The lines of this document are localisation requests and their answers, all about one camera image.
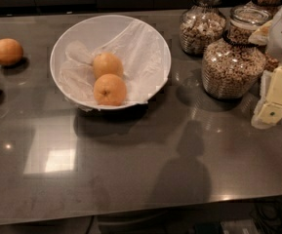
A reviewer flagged orange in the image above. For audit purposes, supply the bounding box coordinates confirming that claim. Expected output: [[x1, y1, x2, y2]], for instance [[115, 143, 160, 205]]
[[0, 38, 23, 66], [93, 52, 123, 79], [94, 74, 127, 106]]

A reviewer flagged glass jar with pale cereal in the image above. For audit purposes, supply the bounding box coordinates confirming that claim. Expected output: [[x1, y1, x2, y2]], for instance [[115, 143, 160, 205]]
[[180, 0, 226, 56]]

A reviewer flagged white bowl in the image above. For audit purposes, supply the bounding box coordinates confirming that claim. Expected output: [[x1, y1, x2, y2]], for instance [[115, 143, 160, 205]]
[[49, 14, 173, 111]]

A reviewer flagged white plastic bag liner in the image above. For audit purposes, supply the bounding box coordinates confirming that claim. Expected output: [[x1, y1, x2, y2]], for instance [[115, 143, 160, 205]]
[[58, 19, 169, 105]]

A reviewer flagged orange at bowl front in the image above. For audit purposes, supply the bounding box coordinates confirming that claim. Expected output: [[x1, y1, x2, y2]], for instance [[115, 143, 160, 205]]
[[94, 74, 127, 106]]

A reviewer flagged large glass cereal jar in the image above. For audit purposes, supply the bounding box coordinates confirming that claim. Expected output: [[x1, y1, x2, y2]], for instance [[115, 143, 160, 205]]
[[202, 5, 271, 99]]

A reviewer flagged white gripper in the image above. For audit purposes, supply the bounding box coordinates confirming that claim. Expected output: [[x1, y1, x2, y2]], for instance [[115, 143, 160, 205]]
[[248, 7, 282, 130]]

